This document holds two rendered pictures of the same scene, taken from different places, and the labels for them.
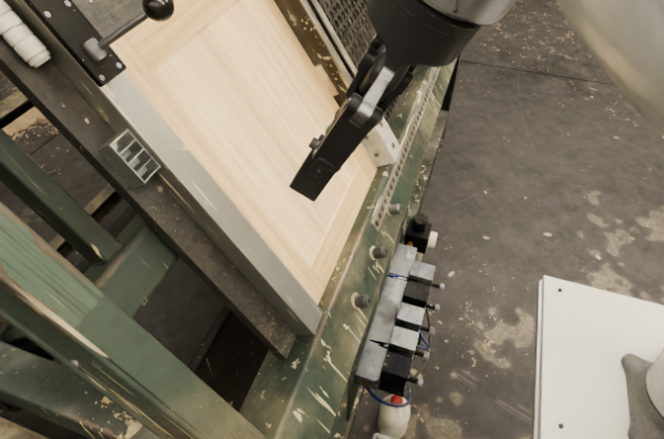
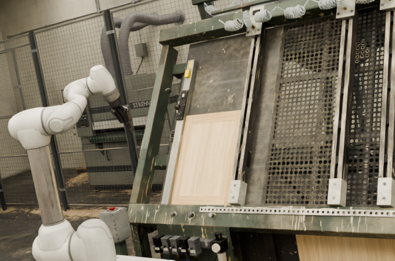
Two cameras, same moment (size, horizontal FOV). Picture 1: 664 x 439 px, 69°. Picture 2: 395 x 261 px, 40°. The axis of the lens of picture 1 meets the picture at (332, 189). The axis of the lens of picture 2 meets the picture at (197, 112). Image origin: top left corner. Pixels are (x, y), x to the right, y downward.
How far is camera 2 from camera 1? 3.34 m
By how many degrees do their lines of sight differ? 99
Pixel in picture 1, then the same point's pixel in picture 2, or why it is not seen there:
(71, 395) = not seen: hidden behind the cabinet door
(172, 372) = (140, 169)
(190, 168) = (176, 144)
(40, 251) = (148, 135)
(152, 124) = (178, 131)
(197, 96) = (196, 134)
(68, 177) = not seen: outside the picture
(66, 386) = not seen: hidden behind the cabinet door
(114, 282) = (161, 157)
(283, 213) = (187, 176)
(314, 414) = (143, 214)
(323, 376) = (151, 211)
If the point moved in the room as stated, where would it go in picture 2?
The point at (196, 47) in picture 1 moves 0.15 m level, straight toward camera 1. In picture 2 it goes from (206, 125) to (181, 129)
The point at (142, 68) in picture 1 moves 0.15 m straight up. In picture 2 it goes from (190, 122) to (186, 98)
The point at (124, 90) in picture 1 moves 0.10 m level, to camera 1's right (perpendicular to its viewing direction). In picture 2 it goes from (180, 123) to (174, 125)
